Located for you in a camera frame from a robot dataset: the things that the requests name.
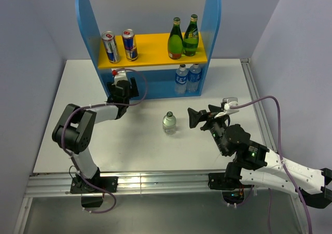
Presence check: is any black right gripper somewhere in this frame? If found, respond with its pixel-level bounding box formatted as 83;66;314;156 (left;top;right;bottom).
187;104;229;155

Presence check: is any clear glass bottle green cap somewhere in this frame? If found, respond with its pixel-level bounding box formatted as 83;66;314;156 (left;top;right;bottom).
162;111;176;135

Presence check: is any Red Bull can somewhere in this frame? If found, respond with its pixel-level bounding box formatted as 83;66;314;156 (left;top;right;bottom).
101;31;120;63
121;29;138;61

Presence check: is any green Perrier glass bottle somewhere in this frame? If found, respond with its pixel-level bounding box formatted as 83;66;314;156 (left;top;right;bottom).
183;14;199;57

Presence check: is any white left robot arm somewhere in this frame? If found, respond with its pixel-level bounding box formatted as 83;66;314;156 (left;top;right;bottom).
52;71;139;194

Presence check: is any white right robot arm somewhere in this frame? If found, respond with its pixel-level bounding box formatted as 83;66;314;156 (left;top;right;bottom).
189;104;331;209

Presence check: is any blue and yellow shelf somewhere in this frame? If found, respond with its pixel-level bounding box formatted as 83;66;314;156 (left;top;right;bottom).
75;0;222;99

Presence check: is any right blue label water bottle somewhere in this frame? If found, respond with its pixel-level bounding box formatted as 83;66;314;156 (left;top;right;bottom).
187;64;202;92

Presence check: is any blue label water bottle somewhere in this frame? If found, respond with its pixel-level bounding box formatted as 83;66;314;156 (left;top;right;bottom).
175;64;188;94
187;64;202;92

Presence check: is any left blue label water bottle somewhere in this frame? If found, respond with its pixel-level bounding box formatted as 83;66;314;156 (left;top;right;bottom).
175;64;188;94

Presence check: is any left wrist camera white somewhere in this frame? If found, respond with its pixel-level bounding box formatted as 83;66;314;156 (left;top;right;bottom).
112;69;128;84

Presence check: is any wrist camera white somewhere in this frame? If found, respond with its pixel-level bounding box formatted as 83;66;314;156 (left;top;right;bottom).
214;97;239;119
112;69;128;84

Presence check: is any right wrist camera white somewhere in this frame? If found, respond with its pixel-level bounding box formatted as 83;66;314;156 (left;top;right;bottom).
214;97;239;119

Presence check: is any aluminium rail frame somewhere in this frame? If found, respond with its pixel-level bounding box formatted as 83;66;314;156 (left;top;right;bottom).
15;59;308;233

